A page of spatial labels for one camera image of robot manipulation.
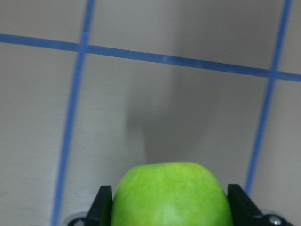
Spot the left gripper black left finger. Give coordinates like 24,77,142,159
68,186,112,226

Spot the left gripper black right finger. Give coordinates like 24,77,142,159
227,184,292,226

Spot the green apple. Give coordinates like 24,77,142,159
111,162,234,226

